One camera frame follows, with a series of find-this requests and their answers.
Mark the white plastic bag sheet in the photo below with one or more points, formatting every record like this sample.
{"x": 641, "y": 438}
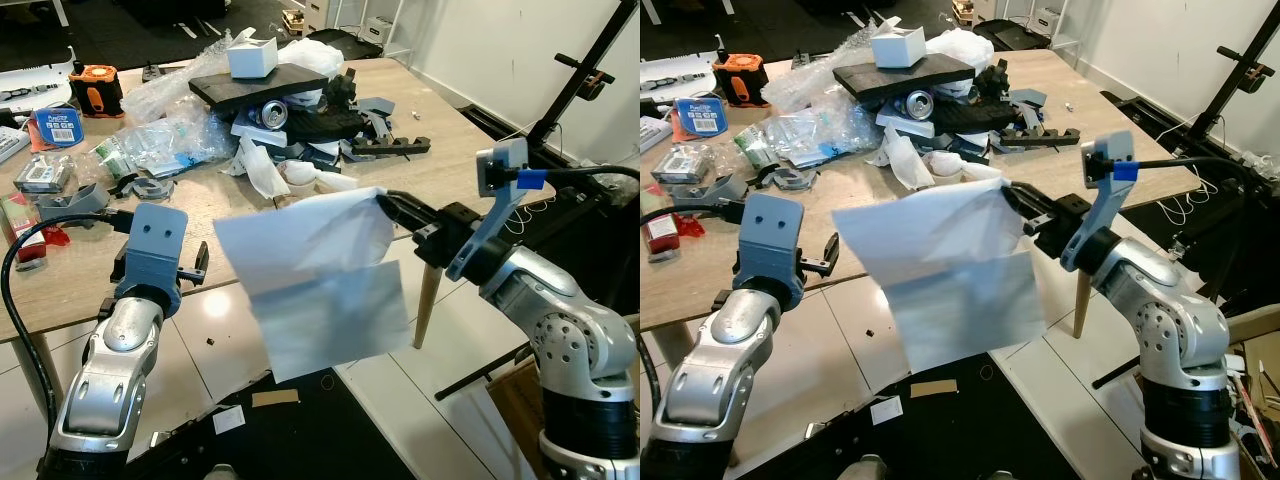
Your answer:
{"x": 940, "y": 270}
{"x": 310, "y": 280}

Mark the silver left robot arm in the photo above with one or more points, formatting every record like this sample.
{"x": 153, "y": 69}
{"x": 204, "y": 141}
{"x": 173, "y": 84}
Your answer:
{"x": 725, "y": 375}
{"x": 110, "y": 370}

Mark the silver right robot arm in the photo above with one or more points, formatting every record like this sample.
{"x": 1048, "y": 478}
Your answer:
{"x": 1180, "y": 340}
{"x": 580, "y": 340}

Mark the wooden table leg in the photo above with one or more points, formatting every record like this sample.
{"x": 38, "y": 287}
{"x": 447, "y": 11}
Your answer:
{"x": 1083, "y": 305}
{"x": 427, "y": 305}

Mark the grey printed part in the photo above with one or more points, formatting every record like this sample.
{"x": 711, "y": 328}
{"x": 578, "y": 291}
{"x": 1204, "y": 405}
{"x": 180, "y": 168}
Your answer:
{"x": 88, "y": 200}
{"x": 718, "y": 192}

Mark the crumpled white tissue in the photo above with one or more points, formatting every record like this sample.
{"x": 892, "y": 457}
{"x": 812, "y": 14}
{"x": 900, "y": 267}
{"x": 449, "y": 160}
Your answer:
{"x": 262, "y": 170}
{"x": 908, "y": 160}

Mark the green white package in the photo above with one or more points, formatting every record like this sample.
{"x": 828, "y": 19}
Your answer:
{"x": 112, "y": 158}
{"x": 753, "y": 150}

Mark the clear plastic bags pile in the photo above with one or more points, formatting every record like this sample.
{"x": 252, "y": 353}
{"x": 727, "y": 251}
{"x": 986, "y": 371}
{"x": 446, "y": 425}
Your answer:
{"x": 820, "y": 130}
{"x": 180, "y": 140}

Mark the silver drink can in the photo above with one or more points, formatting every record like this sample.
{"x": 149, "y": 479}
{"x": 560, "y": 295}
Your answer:
{"x": 919, "y": 105}
{"x": 273, "y": 114}

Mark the black rod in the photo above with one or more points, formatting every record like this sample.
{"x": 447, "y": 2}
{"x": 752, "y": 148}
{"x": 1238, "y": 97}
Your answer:
{"x": 480, "y": 375}
{"x": 1120, "y": 370}

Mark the brown card strip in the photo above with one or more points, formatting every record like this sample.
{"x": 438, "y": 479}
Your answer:
{"x": 275, "y": 398}
{"x": 934, "y": 389}

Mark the white paper label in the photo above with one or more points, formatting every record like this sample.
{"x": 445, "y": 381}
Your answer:
{"x": 228, "y": 419}
{"x": 886, "y": 411}

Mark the red box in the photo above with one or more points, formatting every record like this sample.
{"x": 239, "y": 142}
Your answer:
{"x": 22, "y": 230}
{"x": 660, "y": 235}

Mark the crumpled white plastic bag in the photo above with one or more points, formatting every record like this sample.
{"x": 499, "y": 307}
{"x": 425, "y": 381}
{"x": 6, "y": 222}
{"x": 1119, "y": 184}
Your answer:
{"x": 960, "y": 48}
{"x": 312, "y": 55}

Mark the black foam slab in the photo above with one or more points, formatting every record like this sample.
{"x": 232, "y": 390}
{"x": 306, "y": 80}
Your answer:
{"x": 910, "y": 78}
{"x": 270, "y": 88}

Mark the clear blister pack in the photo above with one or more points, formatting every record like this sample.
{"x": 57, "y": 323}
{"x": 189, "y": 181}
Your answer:
{"x": 42, "y": 176}
{"x": 682, "y": 165}

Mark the blue card package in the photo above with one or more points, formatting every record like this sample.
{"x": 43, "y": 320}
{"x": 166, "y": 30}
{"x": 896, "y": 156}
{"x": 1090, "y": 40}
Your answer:
{"x": 58, "y": 127}
{"x": 702, "y": 117}

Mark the clear bubble wrap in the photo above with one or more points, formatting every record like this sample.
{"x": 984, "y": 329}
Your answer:
{"x": 180, "y": 80}
{"x": 815, "y": 70}

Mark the brown cardboard box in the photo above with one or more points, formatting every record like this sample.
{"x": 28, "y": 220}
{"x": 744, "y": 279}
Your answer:
{"x": 520, "y": 410}

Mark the small white cardboard box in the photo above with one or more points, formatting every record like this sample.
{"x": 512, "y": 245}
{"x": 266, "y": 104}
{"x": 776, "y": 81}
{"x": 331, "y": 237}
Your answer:
{"x": 897, "y": 48}
{"x": 250, "y": 60}

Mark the orange black tool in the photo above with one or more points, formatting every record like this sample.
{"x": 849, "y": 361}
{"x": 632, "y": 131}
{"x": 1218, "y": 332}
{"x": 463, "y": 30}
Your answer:
{"x": 740, "y": 80}
{"x": 95, "y": 90}

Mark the black metal stand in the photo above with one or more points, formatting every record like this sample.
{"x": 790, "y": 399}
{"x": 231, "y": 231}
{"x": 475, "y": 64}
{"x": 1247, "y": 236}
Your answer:
{"x": 1235, "y": 70}
{"x": 575, "y": 80}

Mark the white keyboard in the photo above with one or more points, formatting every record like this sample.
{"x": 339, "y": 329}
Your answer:
{"x": 654, "y": 132}
{"x": 10, "y": 145}

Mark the black floor mat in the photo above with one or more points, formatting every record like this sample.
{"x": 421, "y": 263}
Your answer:
{"x": 1000, "y": 430}
{"x": 330, "y": 440}

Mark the white tray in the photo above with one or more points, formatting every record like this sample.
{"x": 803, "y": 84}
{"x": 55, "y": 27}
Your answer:
{"x": 30, "y": 85}
{"x": 675, "y": 75}

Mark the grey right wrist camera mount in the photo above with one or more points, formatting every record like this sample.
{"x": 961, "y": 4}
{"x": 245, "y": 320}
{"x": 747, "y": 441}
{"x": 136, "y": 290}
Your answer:
{"x": 490, "y": 215}
{"x": 1100, "y": 205}

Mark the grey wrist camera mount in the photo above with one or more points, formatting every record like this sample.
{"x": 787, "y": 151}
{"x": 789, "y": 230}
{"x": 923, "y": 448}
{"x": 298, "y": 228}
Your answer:
{"x": 772, "y": 240}
{"x": 490, "y": 215}
{"x": 1100, "y": 205}
{"x": 155, "y": 245}

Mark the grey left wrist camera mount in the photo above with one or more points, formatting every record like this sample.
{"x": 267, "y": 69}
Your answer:
{"x": 772, "y": 240}
{"x": 155, "y": 245}

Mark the black rail part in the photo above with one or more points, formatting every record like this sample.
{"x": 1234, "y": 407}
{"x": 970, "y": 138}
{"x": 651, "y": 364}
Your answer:
{"x": 390, "y": 147}
{"x": 1038, "y": 139}

